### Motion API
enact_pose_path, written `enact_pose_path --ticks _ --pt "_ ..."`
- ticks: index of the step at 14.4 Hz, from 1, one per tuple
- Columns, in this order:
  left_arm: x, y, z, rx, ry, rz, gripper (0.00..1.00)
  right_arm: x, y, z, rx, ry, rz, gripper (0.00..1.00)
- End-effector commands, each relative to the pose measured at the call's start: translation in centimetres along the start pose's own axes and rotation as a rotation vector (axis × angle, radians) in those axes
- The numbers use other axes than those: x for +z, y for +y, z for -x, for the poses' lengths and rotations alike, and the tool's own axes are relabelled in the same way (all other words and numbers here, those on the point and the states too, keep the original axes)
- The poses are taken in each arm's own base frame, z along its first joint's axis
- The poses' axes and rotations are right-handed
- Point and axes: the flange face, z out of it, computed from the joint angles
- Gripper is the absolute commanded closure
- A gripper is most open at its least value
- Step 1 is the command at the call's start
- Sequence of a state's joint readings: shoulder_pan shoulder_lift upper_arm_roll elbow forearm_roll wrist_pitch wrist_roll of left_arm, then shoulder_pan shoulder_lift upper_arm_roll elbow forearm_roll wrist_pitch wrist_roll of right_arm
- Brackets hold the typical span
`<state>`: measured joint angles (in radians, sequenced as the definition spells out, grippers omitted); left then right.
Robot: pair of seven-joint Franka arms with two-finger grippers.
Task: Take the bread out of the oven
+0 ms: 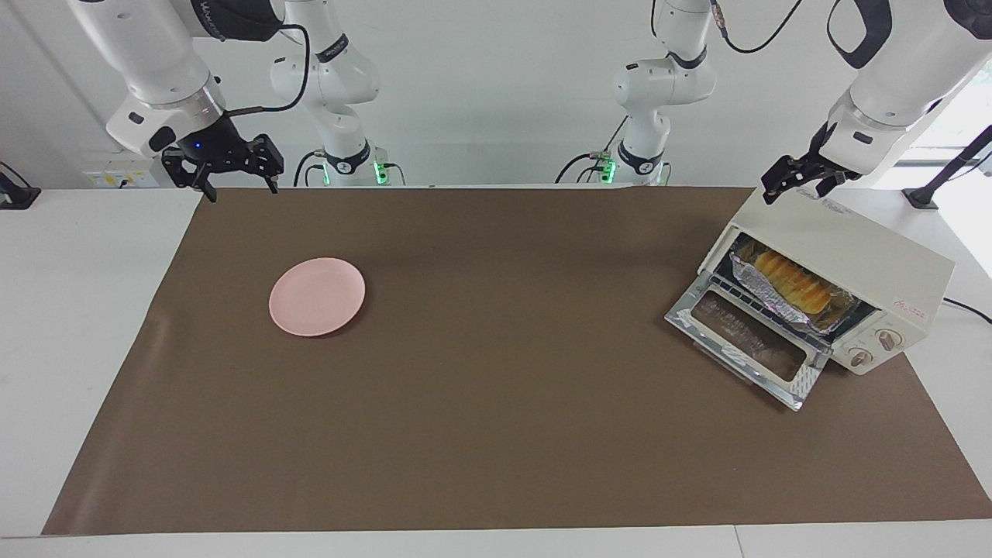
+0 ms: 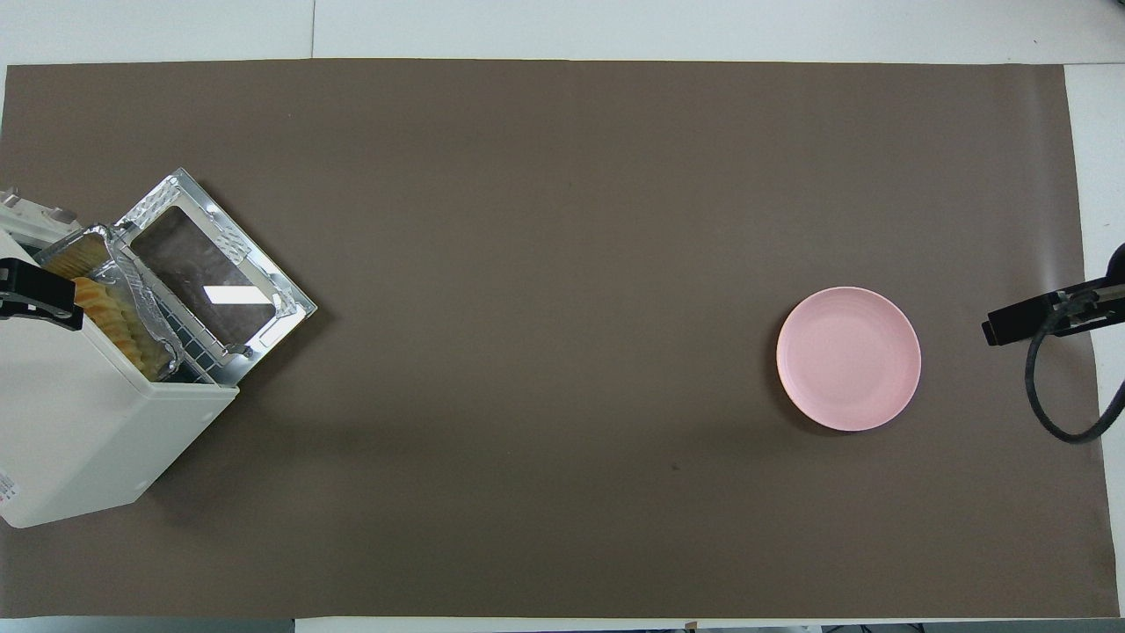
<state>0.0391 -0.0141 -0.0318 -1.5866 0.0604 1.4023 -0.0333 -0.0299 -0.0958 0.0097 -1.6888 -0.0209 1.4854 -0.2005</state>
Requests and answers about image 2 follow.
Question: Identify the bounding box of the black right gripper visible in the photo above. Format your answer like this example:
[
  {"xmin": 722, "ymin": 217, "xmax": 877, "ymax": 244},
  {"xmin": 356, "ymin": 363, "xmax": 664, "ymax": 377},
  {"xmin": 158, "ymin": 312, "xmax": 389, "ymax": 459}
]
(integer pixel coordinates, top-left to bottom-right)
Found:
[{"xmin": 982, "ymin": 243, "xmax": 1125, "ymax": 346}]

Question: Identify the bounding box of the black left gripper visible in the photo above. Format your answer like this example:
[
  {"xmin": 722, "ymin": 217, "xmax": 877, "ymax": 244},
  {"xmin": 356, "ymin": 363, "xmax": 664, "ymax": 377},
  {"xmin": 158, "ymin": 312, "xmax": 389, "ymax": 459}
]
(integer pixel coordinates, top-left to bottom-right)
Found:
[{"xmin": 0, "ymin": 257, "xmax": 85, "ymax": 331}]

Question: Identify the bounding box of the yellow ridged bread loaf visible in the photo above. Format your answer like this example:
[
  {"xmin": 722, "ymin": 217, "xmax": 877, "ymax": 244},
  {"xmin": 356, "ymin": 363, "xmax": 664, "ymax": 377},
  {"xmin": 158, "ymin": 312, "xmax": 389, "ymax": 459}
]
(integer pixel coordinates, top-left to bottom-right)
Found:
[{"xmin": 70, "ymin": 276, "xmax": 170, "ymax": 371}]

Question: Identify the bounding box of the aluminium foil tray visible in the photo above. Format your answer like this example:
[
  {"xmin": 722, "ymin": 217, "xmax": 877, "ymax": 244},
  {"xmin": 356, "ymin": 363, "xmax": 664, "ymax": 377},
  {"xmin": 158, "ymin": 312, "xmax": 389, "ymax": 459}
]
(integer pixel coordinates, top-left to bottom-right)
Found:
[{"xmin": 35, "ymin": 223, "xmax": 183, "ymax": 382}]

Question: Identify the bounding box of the white toaster oven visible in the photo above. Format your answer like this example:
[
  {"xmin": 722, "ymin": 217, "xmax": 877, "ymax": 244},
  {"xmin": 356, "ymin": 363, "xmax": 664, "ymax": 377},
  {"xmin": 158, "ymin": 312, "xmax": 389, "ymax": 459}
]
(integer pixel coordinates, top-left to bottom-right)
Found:
[{"xmin": 0, "ymin": 187, "xmax": 240, "ymax": 530}]

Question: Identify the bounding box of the glass oven door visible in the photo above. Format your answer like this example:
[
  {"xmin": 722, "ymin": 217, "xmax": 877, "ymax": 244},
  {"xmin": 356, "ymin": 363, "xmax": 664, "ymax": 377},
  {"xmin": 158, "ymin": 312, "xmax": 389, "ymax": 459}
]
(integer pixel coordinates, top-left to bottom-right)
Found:
[{"xmin": 114, "ymin": 169, "xmax": 318, "ymax": 388}]

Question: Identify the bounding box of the pink round plate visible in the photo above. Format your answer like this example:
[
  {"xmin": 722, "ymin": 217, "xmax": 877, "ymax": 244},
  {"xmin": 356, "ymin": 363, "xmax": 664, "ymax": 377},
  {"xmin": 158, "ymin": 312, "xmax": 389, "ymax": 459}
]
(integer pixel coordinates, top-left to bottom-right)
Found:
[{"xmin": 776, "ymin": 287, "xmax": 922, "ymax": 433}]

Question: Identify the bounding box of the brown table mat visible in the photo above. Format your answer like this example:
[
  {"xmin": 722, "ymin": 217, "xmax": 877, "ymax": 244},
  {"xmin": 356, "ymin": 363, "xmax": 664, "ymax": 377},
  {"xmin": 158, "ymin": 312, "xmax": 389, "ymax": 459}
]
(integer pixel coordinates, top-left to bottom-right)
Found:
[{"xmin": 0, "ymin": 59, "xmax": 1121, "ymax": 619}]

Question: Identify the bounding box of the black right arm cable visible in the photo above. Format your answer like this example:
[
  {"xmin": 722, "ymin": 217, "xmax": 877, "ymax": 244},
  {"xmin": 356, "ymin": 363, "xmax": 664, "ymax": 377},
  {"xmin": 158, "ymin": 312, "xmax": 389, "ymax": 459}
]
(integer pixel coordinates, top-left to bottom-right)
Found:
[{"xmin": 1024, "ymin": 299, "xmax": 1125, "ymax": 444}]

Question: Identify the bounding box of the metal oven wire rack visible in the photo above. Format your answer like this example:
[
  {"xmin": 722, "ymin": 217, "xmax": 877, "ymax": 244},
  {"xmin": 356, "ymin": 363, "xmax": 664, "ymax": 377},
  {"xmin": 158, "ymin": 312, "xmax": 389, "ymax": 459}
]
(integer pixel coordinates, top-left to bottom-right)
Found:
[{"xmin": 132, "ymin": 264, "xmax": 222, "ymax": 386}]

